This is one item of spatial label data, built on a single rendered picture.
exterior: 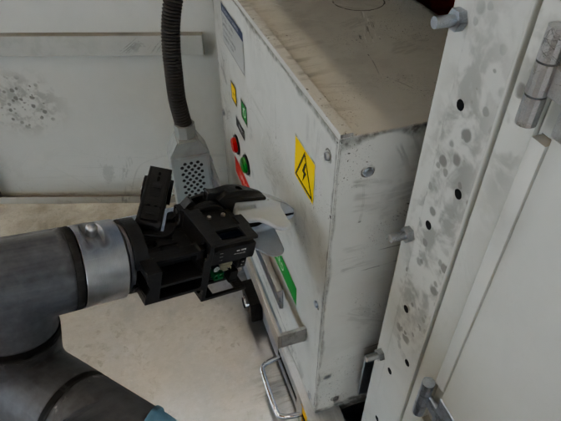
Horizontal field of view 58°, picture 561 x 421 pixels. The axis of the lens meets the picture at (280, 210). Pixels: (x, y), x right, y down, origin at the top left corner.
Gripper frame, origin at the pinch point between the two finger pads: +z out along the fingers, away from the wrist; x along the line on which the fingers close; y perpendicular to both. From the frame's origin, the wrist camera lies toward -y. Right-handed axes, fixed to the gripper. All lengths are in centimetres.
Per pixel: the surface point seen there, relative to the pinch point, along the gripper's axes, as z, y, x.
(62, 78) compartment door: -7, -64, -10
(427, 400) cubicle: -2.3, 26.5, -1.6
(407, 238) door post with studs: -0.4, 17.3, 8.6
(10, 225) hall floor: -1, -176, -127
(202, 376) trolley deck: -0.7, -7.6, -39.2
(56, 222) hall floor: 16, -166, -122
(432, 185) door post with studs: -2.3, 18.5, 15.3
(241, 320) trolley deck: 10.2, -13.8, -36.2
